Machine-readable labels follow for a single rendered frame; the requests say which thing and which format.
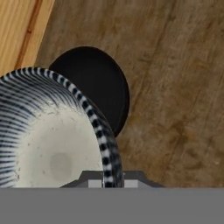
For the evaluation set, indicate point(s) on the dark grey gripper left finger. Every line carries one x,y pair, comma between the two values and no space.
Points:
87,178

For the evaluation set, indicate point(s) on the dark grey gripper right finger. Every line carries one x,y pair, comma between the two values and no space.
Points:
134,178

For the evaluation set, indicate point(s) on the blue striped white bowl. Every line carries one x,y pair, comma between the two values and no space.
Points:
58,140

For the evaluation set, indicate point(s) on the black bowl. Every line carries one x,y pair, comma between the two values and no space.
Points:
99,81

